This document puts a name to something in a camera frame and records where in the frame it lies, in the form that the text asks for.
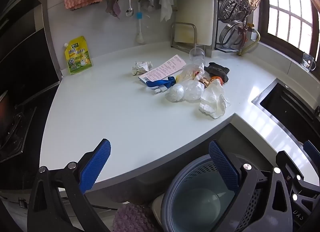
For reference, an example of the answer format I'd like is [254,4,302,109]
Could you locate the white hanging cloth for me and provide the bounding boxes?
[159,0,174,22]

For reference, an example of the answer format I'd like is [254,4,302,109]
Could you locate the white plastic-wrapped ball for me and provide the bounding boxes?
[165,84,185,102]

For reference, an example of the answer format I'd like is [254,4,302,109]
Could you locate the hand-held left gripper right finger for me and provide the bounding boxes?
[209,140,294,232]

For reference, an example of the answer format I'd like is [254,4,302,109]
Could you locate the glass mug on sill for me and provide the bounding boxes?
[300,52,317,73]

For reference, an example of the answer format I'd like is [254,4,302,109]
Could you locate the grey perforated trash bin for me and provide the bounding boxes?
[160,154,295,232]

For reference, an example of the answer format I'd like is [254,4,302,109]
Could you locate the white cutting board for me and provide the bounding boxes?
[174,0,216,46]

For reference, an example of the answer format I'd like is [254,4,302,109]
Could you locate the yellow seasoning pouch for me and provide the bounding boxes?
[63,36,93,75]

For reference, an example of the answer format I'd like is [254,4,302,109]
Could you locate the yellow gas hose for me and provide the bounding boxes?
[237,23,261,56]

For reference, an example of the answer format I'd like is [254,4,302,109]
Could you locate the black cloth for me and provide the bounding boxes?
[204,62,230,84]

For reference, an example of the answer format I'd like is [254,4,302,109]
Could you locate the hanging metal spoon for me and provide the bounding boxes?
[125,0,134,17]

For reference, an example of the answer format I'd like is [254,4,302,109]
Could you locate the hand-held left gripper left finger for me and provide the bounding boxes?
[27,139,118,232]

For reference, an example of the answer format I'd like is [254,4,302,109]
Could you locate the black kitchen sink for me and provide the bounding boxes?
[251,77,320,145]

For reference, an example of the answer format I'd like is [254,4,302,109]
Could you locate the blue lanyard strap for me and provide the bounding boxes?
[146,77,177,95]

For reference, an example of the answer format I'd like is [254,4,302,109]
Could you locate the black wire dish rack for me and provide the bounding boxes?
[214,0,254,53]

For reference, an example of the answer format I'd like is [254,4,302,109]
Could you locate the white tissue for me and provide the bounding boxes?
[199,81,230,119]

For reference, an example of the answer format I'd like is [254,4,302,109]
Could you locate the clear plastic wrap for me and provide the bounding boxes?
[182,80,205,102]

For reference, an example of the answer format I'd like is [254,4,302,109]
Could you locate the crumpled white paper ball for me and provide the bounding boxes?
[132,61,153,76]

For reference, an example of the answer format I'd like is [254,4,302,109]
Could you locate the purple fuzzy mat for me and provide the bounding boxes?
[112,203,160,232]

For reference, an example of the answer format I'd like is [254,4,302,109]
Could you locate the metal steamer plate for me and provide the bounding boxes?
[220,0,262,21]

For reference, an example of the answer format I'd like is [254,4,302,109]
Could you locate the clear plastic bag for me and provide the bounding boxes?
[176,63,206,83]

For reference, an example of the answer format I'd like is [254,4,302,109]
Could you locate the clear plastic cup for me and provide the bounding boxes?
[189,48,206,67]

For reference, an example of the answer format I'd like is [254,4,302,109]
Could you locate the grey purple hanging rag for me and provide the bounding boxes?
[105,0,121,19]

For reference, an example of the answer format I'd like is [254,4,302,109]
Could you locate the metal strainer bowl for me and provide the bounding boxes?
[219,20,247,48]

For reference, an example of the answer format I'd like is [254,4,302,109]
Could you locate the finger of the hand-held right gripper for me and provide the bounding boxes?
[275,151,320,187]
[303,140,320,170]

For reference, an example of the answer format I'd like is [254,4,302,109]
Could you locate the metal cutting board holder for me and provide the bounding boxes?
[170,22,198,54]

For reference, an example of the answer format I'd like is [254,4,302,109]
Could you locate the black gas stove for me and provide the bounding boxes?
[0,89,38,163]

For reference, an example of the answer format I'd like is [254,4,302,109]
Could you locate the blue-handled bottle brush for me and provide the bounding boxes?
[135,2,145,44]

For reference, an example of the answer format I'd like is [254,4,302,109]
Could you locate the long printed paper receipt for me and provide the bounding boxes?
[138,55,187,85]

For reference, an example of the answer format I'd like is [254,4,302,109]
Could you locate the dark framed window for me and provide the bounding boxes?
[256,0,320,62]

